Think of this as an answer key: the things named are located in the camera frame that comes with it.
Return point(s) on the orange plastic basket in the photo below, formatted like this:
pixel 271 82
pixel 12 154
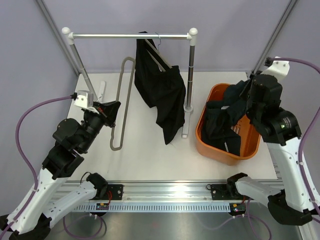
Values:
pixel 250 138

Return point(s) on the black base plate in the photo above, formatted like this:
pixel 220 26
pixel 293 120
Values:
pixel 219 192
pixel 115 191

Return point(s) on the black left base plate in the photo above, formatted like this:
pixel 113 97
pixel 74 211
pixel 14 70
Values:
pixel 115 191

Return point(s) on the metal clothes rack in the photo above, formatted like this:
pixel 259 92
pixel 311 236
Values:
pixel 191 36

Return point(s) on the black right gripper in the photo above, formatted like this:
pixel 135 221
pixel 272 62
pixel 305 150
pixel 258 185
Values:
pixel 243 93

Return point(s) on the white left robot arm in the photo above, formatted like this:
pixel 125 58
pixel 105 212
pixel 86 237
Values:
pixel 36 215

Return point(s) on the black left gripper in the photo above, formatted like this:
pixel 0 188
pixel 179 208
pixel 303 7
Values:
pixel 110 110

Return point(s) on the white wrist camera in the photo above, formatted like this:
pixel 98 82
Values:
pixel 276 68
pixel 85 100

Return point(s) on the slotted cable duct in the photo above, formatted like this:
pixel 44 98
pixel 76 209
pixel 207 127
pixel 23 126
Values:
pixel 153 207

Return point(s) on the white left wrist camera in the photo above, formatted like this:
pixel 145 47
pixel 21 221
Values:
pixel 85 100

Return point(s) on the black shorts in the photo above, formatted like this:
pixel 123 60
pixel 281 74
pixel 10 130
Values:
pixel 164 90

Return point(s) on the dark navy shorts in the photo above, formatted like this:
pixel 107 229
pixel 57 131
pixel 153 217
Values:
pixel 221 115

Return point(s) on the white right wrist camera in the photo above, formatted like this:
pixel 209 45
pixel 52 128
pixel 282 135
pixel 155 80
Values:
pixel 276 68

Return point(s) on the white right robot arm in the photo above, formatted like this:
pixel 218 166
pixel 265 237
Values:
pixel 296 203

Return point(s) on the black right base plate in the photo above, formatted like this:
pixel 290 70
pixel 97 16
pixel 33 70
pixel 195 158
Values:
pixel 219 192

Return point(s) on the aluminium mounting rail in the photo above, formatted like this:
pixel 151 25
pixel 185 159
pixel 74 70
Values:
pixel 167 191

